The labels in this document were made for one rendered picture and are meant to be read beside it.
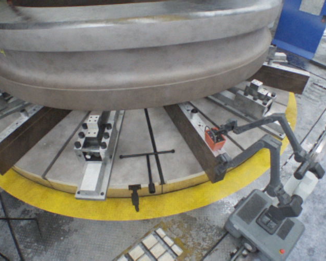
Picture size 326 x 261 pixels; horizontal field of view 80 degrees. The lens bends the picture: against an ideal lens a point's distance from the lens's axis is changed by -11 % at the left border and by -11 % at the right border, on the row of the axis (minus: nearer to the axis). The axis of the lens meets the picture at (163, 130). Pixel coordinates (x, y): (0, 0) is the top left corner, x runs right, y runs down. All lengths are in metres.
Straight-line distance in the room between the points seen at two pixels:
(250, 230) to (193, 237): 0.57
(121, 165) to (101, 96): 0.80
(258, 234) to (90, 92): 2.11
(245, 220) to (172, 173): 0.88
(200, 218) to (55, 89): 2.04
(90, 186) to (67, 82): 1.07
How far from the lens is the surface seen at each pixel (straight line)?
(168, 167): 2.43
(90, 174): 2.31
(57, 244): 2.60
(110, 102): 2.26
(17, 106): 3.92
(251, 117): 3.19
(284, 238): 2.38
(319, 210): 3.09
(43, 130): 3.13
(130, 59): 2.16
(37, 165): 2.84
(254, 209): 2.40
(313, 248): 2.82
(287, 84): 4.13
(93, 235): 2.50
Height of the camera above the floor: 2.26
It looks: 44 degrees down
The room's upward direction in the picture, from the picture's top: straight up
